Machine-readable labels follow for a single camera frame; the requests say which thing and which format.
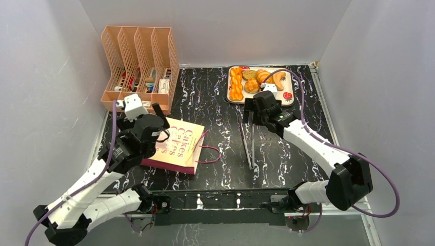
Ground tan fake bread roll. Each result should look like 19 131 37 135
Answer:
272 71 286 91

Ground aluminium frame rail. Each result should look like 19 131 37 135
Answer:
66 193 373 218

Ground brown fake bread slice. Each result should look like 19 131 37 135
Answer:
242 70 258 80

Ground orange fake croissant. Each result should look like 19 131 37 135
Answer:
256 69 270 84

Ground round golden fake bun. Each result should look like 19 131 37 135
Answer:
244 78 260 94

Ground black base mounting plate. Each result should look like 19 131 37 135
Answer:
121 188 322 233

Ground silver metal tongs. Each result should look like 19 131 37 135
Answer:
240 112 255 170

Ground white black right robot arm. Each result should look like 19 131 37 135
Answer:
243 91 373 213

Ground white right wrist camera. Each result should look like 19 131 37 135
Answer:
260 83 278 95

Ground white medicine box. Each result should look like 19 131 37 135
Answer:
158 79 170 94

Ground strawberry print metal tray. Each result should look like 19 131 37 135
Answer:
227 66 294 106

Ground peach plastic file organizer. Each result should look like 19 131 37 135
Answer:
101 26 180 115

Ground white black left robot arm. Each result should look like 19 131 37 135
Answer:
33 100 170 245

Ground orange braided fake bread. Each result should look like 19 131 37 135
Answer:
229 67 244 101

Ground pink paper gift bag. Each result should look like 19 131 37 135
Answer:
141 118 220 175

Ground small white card box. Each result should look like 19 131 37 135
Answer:
142 101 151 108

